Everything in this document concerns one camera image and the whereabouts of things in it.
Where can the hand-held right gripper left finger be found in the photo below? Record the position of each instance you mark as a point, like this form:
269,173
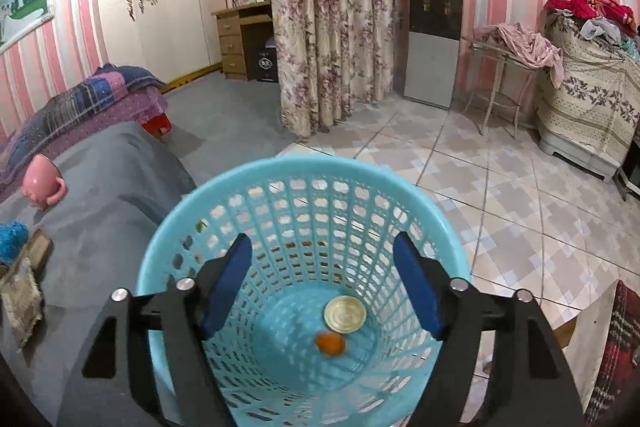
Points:
227,287

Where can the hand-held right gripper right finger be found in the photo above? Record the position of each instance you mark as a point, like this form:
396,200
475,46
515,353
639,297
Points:
420,289

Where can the round metal lid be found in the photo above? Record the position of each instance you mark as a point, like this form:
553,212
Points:
345,315

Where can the small orange round object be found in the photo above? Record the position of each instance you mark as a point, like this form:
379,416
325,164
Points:
330,344

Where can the blue plastic mesh basket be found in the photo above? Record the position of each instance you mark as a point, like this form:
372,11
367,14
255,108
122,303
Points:
300,167

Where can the beige board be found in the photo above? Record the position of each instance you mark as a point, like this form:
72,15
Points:
590,337

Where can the grey towel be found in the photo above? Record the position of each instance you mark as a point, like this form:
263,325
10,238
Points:
20,302

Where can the red plaid cloth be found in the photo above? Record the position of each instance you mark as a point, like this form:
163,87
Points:
617,357

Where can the pink pig mug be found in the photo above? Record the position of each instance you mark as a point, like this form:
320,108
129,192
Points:
37,179

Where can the blue fuzzy cloth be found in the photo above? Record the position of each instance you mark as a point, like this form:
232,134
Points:
11,239

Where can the black box under desk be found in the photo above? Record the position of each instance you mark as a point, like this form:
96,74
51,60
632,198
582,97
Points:
266,62

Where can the patchwork plaid quilt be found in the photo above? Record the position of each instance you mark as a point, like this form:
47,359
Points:
75,102

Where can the water dispenser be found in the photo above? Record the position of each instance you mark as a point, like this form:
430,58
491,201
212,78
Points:
432,47

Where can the cabinet with floral cover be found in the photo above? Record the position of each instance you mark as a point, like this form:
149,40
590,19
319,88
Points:
585,107

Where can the wooden desk with drawers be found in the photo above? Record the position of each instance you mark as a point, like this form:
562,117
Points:
232,39

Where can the pink clothing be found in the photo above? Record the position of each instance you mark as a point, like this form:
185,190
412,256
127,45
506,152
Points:
525,42

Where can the floral curtain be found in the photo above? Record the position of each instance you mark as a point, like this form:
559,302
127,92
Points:
325,32

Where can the grey garment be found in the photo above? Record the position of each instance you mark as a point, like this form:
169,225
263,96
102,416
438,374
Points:
600,29

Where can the red blanket pile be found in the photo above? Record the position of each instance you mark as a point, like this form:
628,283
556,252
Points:
585,2

